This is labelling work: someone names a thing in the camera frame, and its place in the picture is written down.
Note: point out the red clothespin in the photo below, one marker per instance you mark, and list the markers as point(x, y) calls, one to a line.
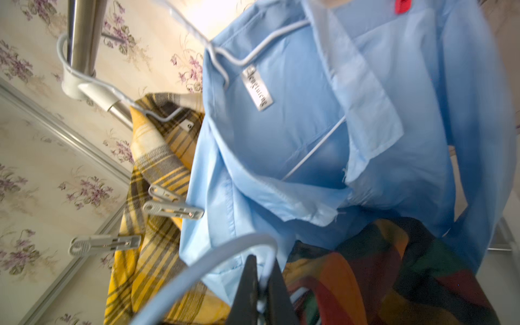
point(402, 6)

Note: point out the white wire hanger left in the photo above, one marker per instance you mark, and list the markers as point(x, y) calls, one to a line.
point(109, 89)

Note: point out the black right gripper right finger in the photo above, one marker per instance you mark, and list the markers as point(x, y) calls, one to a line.
point(279, 310)

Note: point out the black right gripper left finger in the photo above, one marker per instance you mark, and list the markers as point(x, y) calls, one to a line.
point(244, 308)

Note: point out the light blue wire hanger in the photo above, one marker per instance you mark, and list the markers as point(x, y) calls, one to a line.
point(175, 290)

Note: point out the metal clothes rack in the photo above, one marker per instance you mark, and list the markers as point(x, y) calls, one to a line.
point(77, 50)

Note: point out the light blue shirt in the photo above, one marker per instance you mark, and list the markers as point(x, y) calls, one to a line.
point(321, 118)

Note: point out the dark multicolour plaid shirt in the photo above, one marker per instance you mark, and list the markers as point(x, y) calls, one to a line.
point(393, 272)

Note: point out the grey clothespin on yellow shirt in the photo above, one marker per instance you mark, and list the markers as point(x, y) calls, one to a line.
point(164, 203)

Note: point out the yellow plaid shirt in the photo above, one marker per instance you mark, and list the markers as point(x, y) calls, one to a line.
point(163, 155)

